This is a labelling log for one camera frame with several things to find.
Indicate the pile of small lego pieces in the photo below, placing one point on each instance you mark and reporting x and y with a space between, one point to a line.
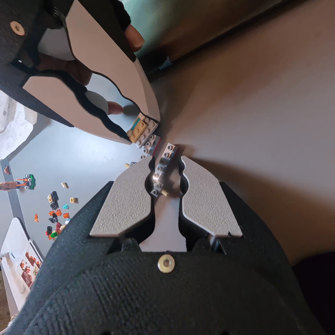
53 196

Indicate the white printed paper bag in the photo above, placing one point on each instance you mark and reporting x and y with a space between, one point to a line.
13 123

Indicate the dark cloth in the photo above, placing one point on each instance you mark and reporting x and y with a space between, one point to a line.
316 293

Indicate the lego minifigure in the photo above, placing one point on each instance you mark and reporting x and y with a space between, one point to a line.
9 185

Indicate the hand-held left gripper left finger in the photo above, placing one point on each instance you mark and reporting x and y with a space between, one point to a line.
123 204

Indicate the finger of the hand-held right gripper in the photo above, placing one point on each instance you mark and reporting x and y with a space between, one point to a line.
65 104
99 41

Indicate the person's right hand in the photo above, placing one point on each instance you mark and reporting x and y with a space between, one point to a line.
73 70

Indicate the orange flame lego piece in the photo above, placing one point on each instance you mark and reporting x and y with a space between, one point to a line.
36 217

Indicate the small brown lego piece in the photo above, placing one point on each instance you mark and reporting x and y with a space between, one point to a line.
7 170

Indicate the white book stand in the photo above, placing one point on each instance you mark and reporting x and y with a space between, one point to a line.
13 235

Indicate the grey lego beam frame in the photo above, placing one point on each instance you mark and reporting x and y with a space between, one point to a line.
162 170

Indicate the lego campfire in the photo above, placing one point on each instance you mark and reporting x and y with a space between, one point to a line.
30 180

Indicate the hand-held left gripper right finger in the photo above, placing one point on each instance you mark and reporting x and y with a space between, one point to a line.
206 204

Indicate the sticker sheet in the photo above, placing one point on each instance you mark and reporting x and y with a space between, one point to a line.
27 274

